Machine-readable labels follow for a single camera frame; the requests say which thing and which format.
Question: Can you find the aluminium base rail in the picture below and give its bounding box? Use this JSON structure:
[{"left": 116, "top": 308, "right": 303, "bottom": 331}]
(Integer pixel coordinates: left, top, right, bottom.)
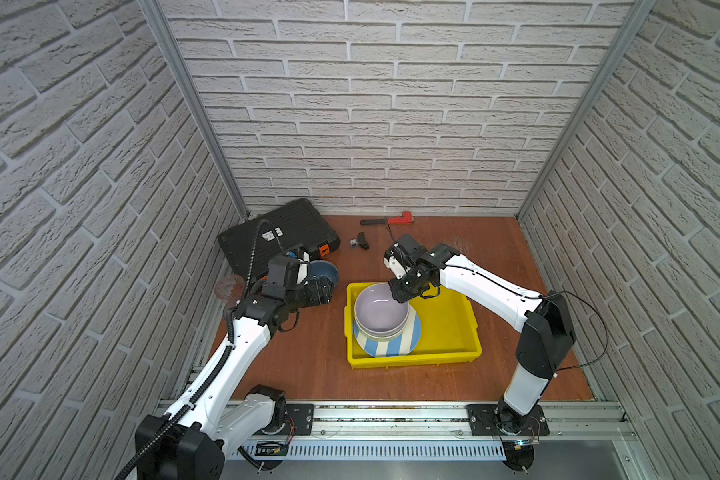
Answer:
[{"left": 227, "top": 401, "right": 637, "bottom": 462}]

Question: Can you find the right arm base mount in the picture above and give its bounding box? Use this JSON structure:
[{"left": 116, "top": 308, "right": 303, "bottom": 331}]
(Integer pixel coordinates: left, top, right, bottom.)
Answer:
[{"left": 466, "top": 403, "right": 550, "bottom": 437}]

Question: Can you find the dark blue ceramic bowl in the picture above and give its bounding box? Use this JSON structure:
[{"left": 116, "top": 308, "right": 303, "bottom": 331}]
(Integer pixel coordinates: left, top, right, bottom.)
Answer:
[{"left": 308, "top": 260, "right": 339, "bottom": 287}]

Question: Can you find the yellow plastic bin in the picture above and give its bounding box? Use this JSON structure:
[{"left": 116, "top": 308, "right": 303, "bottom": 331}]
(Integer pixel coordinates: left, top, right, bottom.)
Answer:
[{"left": 344, "top": 283, "right": 482, "bottom": 369}]

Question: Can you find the red black pipe wrench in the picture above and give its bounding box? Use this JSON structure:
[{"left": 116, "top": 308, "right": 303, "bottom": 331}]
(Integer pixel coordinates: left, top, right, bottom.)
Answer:
[{"left": 359, "top": 211, "right": 414, "bottom": 225}]

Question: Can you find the small dark object on table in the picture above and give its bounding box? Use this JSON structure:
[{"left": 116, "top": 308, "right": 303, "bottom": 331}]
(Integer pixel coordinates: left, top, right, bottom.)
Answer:
[{"left": 350, "top": 232, "right": 370, "bottom": 250}]

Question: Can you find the translucent purple bowl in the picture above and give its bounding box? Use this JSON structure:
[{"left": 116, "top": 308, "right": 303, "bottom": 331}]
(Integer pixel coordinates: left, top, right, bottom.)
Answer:
[{"left": 354, "top": 283, "right": 408, "bottom": 331}]

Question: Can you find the black corrugated cable conduit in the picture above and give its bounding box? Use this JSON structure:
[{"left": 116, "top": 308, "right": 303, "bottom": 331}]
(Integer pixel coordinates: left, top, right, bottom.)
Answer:
[{"left": 113, "top": 218, "right": 289, "bottom": 480}]

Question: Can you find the pink translucent cup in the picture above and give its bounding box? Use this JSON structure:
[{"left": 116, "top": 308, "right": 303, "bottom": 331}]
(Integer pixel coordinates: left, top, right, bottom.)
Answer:
[{"left": 213, "top": 274, "right": 245, "bottom": 302}]

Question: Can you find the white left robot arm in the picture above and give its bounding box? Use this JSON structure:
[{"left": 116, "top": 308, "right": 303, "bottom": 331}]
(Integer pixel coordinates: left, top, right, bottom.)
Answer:
[{"left": 117, "top": 255, "right": 339, "bottom": 479}]

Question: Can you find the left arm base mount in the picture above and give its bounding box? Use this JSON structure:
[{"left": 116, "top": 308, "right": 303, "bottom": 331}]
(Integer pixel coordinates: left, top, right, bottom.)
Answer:
[{"left": 253, "top": 401, "right": 315, "bottom": 438}]

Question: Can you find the light green bowl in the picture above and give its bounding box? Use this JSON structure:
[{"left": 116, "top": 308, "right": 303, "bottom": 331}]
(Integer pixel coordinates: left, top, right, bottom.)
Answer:
[{"left": 353, "top": 320, "right": 408, "bottom": 342}]

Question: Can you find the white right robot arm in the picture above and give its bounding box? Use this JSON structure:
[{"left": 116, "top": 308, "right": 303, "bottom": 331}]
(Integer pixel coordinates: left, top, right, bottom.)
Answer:
[{"left": 384, "top": 235, "right": 576, "bottom": 434}]

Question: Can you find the black plastic tool case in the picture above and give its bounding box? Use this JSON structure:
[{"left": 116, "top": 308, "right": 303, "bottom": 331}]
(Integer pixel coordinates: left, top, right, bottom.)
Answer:
[{"left": 217, "top": 198, "right": 341, "bottom": 280}]

